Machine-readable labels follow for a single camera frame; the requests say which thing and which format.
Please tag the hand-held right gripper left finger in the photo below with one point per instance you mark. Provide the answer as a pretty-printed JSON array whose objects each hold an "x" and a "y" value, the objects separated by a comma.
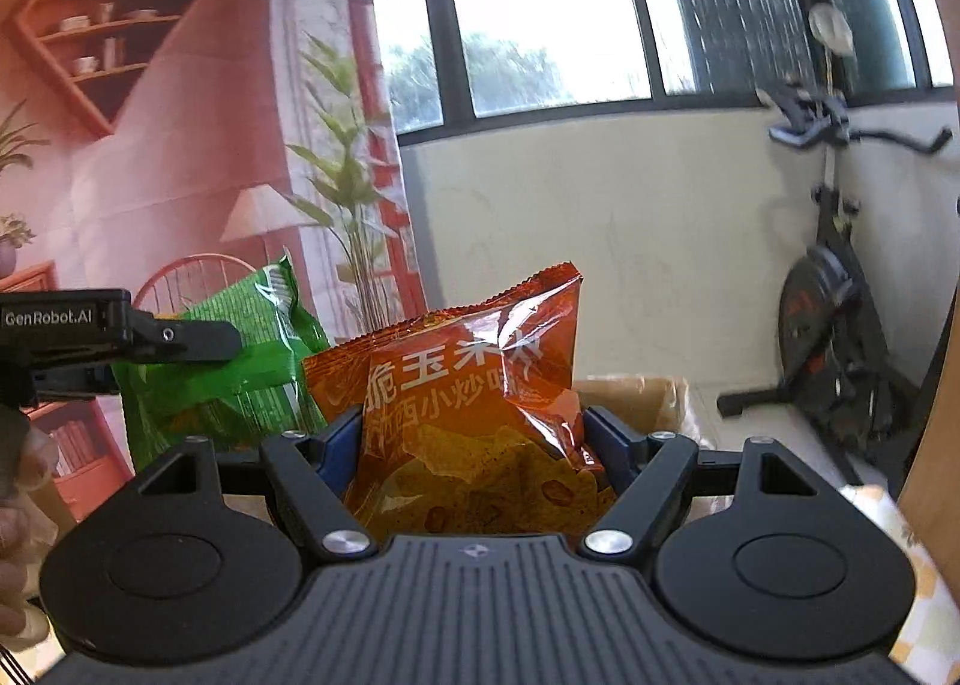
[{"x": 341, "y": 441}]

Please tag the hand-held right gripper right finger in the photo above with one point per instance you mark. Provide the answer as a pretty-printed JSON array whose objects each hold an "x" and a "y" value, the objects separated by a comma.
[{"x": 609, "y": 445}]

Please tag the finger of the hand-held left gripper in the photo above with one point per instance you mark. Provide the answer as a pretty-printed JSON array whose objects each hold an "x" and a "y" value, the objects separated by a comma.
[
  {"x": 187, "y": 340},
  {"x": 75, "y": 383}
]

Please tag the cardboard box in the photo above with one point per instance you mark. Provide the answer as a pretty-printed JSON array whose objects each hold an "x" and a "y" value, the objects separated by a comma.
[{"x": 645, "y": 396}]

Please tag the green snack packet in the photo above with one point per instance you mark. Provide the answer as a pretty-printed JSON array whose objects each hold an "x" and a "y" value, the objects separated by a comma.
[{"x": 247, "y": 355}]

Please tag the orange snack packet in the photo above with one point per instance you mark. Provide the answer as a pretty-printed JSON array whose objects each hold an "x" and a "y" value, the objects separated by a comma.
[{"x": 465, "y": 415}]

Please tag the person's left hand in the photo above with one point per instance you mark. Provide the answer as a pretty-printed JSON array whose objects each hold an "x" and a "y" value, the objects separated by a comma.
[{"x": 15, "y": 550}]

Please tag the clear plastic bag liner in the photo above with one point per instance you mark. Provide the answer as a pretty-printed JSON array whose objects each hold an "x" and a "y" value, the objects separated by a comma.
[{"x": 686, "y": 415}]

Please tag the printed room backdrop cloth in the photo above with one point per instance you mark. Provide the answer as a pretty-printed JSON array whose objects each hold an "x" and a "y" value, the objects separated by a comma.
[{"x": 187, "y": 130}]

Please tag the black exercise bike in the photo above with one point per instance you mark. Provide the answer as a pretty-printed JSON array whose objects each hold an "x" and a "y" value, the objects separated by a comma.
[{"x": 825, "y": 310}]

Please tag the checkered floral tablecloth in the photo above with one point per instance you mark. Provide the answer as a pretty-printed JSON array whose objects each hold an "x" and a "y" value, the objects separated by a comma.
[{"x": 922, "y": 617}]

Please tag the black framed window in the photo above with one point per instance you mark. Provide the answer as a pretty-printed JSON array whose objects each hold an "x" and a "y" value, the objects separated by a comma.
[{"x": 540, "y": 3}]

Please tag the white round object on stick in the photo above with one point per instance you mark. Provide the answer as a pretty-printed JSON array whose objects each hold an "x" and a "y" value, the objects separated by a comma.
[{"x": 831, "y": 25}]

